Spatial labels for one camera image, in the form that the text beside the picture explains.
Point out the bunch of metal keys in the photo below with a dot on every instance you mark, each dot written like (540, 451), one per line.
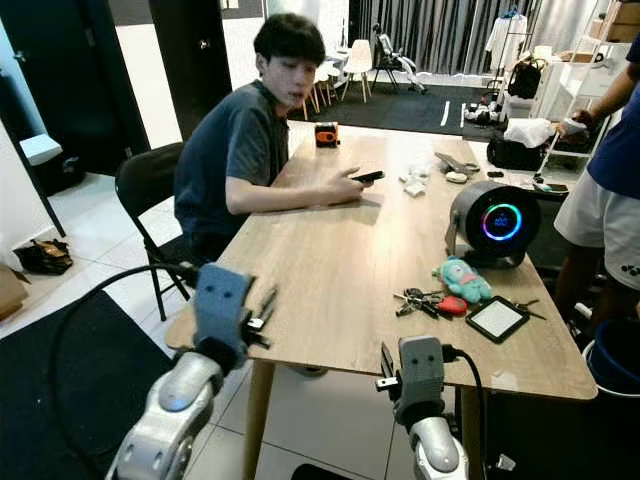
(420, 300)

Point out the red key fob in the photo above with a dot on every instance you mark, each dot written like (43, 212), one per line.
(452, 306)

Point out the black framed card holder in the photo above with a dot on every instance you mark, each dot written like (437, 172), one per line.
(497, 320)

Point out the black phone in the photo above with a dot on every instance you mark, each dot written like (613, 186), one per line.
(370, 176)

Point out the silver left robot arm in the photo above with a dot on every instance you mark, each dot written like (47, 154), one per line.
(175, 395)

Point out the seated person in grey shirt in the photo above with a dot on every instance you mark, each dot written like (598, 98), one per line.
(230, 150)

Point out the black floor mat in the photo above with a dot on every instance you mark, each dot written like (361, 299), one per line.
(90, 380)

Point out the black chair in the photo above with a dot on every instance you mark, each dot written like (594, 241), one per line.
(145, 180)

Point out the crumpled white tissue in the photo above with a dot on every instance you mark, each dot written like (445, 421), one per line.
(413, 183)

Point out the orange and black device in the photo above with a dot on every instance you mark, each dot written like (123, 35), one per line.
(326, 135)

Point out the small white oval object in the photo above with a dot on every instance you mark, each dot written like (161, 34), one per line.
(457, 177)

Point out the grey scissors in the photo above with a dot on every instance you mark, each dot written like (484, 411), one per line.
(455, 162)

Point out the dark shoes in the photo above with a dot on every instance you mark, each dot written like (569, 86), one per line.
(45, 257)

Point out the blue bucket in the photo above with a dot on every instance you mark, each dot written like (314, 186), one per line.
(615, 360)

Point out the black bag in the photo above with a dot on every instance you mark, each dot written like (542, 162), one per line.
(510, 155)

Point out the black rug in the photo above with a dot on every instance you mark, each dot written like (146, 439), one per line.
(400, 108)

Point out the narrow dark door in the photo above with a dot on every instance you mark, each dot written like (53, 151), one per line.
(190, 70)

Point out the small black white robot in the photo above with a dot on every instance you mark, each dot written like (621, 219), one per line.
(482, 113)

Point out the white chair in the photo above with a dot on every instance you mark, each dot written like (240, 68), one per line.
(358, 57)

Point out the white plastic bag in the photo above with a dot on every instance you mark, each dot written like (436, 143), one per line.
(528, 132)

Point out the wide dark door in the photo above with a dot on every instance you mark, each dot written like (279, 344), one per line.
(80, 80)

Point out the standing person in blue shirt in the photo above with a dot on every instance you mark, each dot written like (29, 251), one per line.
(615, 160)

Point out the black backpack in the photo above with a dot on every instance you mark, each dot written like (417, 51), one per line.
(525, 80)

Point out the grey curtain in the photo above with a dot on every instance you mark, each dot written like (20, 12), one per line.
(440, 30)

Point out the white storage shelf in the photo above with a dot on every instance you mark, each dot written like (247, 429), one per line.
(575, 85)

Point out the white hanging garment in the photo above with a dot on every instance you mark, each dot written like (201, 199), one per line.
(507, 35)

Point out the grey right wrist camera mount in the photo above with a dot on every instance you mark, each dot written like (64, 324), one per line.
(420, 375)

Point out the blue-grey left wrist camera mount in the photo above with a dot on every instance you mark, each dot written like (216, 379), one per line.
(222, 300)

